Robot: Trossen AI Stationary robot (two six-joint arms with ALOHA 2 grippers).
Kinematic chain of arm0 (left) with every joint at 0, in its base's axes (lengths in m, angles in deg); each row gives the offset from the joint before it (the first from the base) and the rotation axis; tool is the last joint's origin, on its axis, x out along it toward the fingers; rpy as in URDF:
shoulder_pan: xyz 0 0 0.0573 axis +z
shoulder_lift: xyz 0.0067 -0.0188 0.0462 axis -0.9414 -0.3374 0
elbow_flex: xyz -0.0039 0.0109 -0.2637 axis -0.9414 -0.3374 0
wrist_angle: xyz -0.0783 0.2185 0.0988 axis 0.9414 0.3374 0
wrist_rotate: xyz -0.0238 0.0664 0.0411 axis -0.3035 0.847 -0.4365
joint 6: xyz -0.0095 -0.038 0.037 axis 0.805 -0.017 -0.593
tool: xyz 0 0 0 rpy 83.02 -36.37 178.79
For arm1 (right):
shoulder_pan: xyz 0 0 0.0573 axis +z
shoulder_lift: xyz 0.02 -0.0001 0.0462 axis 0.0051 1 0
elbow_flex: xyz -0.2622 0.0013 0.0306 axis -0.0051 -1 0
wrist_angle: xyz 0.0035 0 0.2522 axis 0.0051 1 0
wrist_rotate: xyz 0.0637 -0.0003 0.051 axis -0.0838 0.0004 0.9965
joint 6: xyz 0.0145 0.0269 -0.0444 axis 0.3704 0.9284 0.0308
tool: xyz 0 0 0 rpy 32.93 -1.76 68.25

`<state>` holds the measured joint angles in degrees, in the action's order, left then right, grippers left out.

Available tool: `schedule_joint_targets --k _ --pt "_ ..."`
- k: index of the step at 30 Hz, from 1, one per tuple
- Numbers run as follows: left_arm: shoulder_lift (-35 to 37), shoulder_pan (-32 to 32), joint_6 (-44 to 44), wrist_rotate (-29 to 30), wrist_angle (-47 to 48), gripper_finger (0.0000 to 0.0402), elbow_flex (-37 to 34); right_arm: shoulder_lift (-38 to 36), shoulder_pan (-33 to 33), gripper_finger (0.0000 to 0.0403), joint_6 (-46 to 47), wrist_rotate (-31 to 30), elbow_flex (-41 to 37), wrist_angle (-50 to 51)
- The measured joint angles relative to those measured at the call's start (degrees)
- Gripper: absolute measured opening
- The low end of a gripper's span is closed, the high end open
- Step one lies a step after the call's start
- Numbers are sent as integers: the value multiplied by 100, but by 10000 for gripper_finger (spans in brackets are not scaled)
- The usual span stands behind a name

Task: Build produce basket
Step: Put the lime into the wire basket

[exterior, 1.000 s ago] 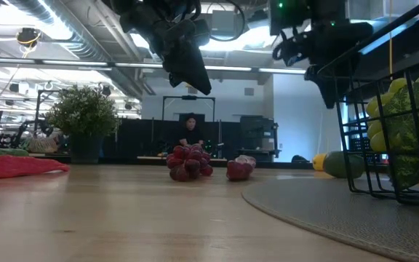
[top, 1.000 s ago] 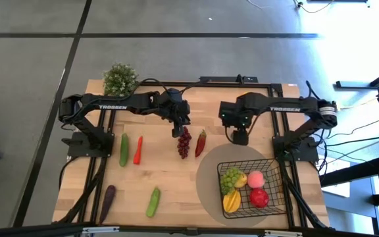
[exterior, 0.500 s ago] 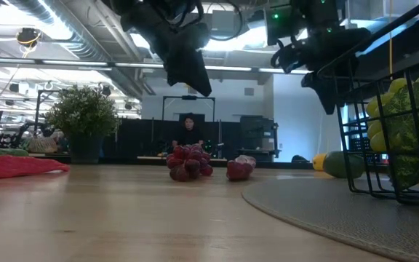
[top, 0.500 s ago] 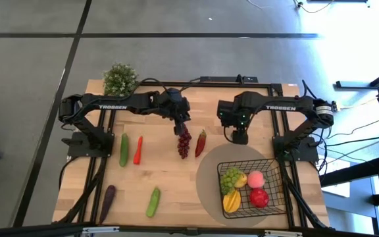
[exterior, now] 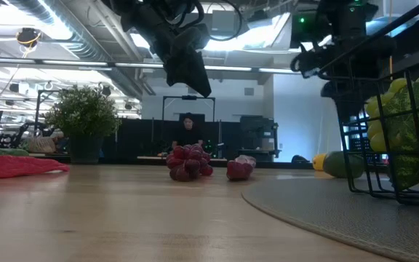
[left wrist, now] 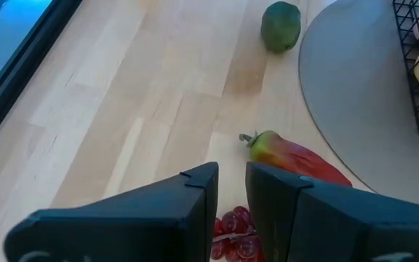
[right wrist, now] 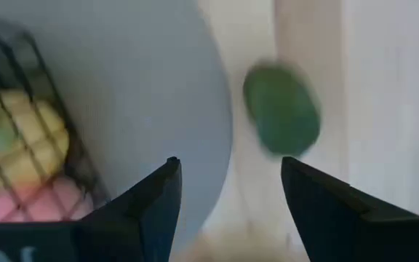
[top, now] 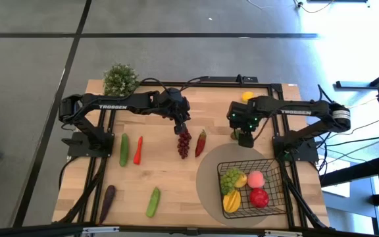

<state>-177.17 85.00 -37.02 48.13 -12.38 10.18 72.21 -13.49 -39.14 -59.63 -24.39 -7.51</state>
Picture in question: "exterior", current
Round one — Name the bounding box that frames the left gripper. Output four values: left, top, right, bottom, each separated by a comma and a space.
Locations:
121, 0, 213, 99

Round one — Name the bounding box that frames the silver ventilation duct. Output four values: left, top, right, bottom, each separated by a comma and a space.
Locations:
7, 0, 148, 98

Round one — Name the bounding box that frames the round grey mat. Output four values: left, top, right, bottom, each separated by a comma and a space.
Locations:
241, 170, 419, 262

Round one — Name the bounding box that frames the black gantry frame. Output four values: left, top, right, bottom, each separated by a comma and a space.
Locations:
161, 95, 217, 123

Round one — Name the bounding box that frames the orange carrot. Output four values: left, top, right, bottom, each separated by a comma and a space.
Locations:
0, 155, 71, 179

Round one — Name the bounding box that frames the green avocado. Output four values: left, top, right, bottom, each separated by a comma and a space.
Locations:
322, 151, 366, 179

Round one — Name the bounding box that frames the beige woven bag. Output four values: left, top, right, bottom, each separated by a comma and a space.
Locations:
27, 136, 57, 154

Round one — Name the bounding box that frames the black round ceiling device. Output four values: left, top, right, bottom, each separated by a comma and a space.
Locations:
15, 27, 42, 49

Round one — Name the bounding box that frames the long ceiling light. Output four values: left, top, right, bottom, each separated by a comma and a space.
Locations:
204, 64, 253, 73
0, 57, 165, 69
258, 67, 300, 76

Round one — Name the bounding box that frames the potted green plant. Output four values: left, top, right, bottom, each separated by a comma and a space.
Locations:
43, 85, 122, 165

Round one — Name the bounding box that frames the black equipment cabinet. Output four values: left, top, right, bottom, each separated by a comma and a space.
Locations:
239, 115, 280, 163

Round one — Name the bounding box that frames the red grape bunch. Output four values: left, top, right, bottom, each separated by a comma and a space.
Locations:
165, 143, 214, 183

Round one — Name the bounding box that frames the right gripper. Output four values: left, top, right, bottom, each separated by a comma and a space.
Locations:
290, 0, 396, 123

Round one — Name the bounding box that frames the black metal stand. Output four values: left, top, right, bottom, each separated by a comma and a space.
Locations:
33, 89, 63, 134

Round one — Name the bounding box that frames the yellow lemon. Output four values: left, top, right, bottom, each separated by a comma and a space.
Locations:
311, 153, 327, 172

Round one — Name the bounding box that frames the black partition panel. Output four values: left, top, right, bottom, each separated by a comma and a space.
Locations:
116, 118, 243, 159

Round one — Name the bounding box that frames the person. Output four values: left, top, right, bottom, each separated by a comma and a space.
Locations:
172, 111, 204, 151

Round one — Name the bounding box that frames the dark green cucumber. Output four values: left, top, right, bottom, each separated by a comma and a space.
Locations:
0, 145, 31, 158

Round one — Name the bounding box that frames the black wire basket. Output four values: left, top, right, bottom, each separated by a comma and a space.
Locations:
318, 0, 419, 214

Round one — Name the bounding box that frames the watermelon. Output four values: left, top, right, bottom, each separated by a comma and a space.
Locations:
364, 71, 419, 192

